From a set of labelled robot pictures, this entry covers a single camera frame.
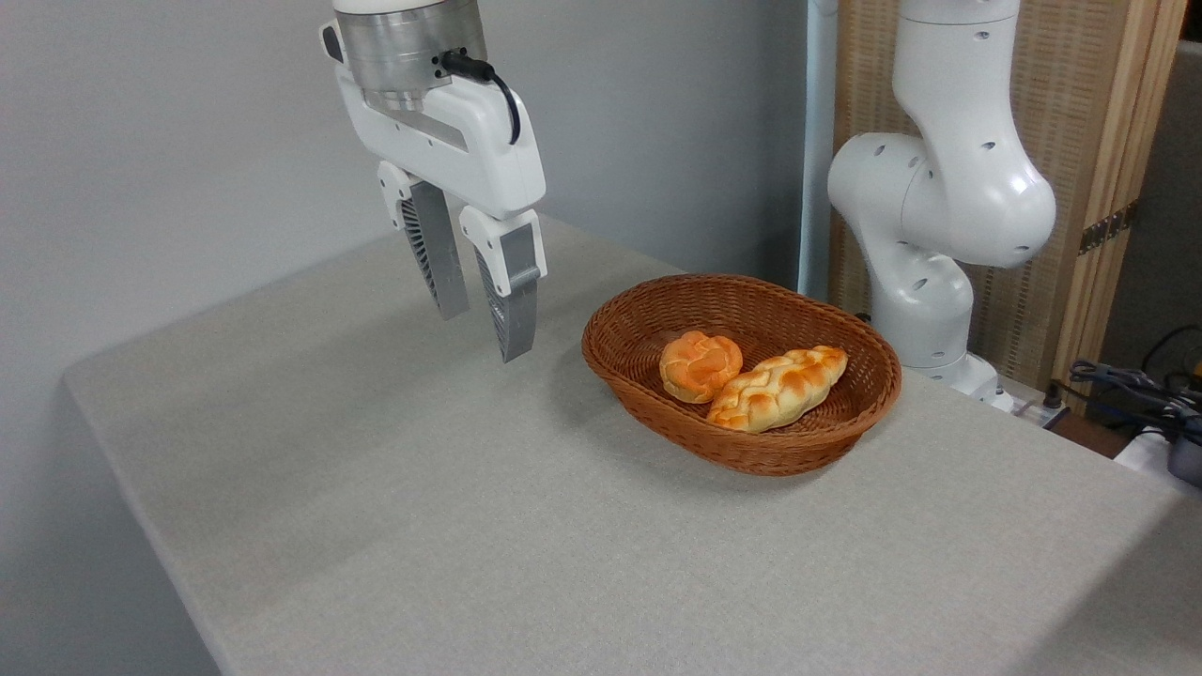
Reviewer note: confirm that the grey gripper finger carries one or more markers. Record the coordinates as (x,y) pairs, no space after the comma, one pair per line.
(439,253)
(516,310)

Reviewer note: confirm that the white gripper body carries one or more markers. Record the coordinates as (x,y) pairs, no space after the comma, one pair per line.
(470,150)

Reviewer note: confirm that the round orange bread bun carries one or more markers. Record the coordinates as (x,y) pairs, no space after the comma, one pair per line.
(700,366)

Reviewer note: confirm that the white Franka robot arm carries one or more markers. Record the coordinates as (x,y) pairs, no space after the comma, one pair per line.
(948,188)

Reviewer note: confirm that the brown oval wicker basket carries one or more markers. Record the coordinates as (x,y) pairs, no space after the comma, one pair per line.
(629,329)

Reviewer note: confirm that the braided golden bread loaf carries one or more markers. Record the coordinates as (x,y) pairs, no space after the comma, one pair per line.
(779,390)

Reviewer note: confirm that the white vertical pole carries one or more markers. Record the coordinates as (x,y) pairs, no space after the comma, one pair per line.
(817,141)

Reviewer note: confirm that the wooden rattan folding screen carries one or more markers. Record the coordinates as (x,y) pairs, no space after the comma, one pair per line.
(1071,94)

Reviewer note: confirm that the metal screen hinge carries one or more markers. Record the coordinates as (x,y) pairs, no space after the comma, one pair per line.
(1108,228)

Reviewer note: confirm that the white box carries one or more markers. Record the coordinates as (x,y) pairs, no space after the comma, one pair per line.
(1141,453)

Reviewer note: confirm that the grey device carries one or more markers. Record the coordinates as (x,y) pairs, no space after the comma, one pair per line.
(1188,462)

